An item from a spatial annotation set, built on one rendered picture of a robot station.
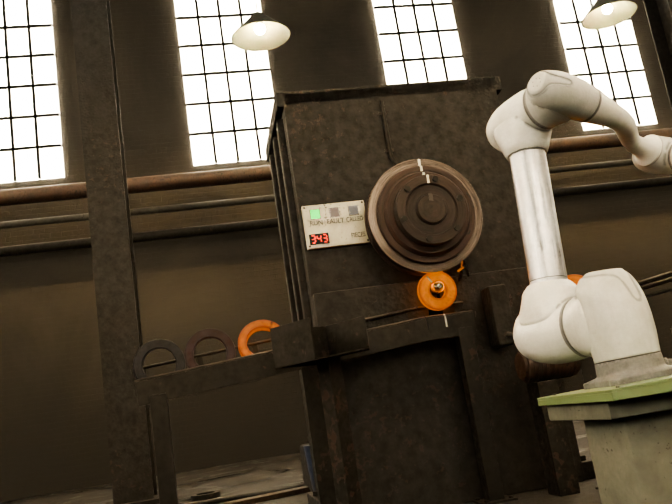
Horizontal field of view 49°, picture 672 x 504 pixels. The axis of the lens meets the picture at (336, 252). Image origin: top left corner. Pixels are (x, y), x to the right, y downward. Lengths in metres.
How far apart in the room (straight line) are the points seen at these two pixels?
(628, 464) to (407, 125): 1.89
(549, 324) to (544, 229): 0.27
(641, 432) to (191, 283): 7.59
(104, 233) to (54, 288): 3.73
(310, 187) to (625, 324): 1.61
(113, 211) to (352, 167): 2.76
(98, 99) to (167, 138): 3.74
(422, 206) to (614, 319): 1.22
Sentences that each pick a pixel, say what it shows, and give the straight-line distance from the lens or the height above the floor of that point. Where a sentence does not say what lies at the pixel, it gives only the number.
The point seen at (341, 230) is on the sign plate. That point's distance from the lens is 3.02.
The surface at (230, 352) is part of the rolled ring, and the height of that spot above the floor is 0.68.
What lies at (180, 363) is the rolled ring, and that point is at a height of 0.67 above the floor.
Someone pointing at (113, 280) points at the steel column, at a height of 1.53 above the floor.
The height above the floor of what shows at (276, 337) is 0.68.
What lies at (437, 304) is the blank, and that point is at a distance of 2.93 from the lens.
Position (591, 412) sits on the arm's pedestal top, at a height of 0.33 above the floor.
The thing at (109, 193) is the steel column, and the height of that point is 2.17.
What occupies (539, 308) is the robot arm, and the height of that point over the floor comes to 0.59.
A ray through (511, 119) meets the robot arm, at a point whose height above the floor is 1.12.
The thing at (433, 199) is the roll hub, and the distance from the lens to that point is 2.90.
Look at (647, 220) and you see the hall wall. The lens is 10.83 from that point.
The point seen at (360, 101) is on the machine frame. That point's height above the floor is 1.68.
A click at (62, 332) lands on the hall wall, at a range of 9.08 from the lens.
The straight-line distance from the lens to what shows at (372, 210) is 2.93.
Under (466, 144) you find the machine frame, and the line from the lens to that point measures 3.30.
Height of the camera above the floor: 0.42
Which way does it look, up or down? 12 degrees up
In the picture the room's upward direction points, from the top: 9 degrees counter-clockwise
